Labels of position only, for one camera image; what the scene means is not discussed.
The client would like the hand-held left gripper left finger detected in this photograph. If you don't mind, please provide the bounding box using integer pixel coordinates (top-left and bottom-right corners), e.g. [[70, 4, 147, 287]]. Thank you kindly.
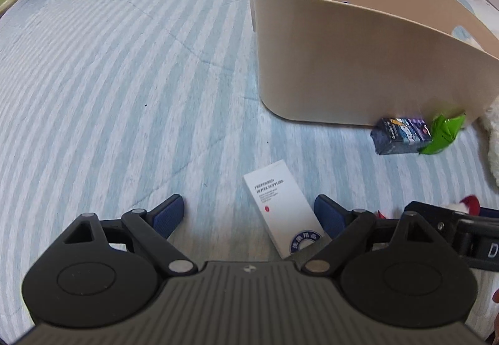
[[64, 194, 198, 278]]

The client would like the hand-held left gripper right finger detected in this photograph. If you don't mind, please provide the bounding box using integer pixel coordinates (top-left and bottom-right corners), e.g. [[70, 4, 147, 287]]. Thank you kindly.
[[304, 194, 445, 276]]

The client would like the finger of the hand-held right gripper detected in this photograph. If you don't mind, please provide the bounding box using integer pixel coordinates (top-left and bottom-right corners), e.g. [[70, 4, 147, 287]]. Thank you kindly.
[[403, 201, 463, 246]]

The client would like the white cardboard box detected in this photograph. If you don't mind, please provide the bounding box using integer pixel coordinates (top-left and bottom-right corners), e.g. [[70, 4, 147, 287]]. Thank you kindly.
[[243, 159, 332, 258]]

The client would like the beige plastic storage bin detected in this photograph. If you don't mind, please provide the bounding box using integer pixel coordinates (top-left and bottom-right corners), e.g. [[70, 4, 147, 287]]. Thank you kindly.
[[245, 0, 499, 128]]

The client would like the red and white plush toy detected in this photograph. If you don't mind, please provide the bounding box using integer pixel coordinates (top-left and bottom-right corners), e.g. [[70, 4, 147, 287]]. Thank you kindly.
[[444, 195, 481, 218]]

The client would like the green snack packet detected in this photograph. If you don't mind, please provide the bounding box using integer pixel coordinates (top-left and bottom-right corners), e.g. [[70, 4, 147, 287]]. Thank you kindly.
[[419, 113, 467, 156]]

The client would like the dark blue snack packet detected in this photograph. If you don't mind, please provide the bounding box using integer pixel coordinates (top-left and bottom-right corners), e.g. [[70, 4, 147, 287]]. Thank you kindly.
[[370, 117, 434, 156]]

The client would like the blue striped bedsheet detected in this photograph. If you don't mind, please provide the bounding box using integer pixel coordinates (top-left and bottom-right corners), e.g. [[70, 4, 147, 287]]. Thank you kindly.
[[0, 0, 499, 338]]

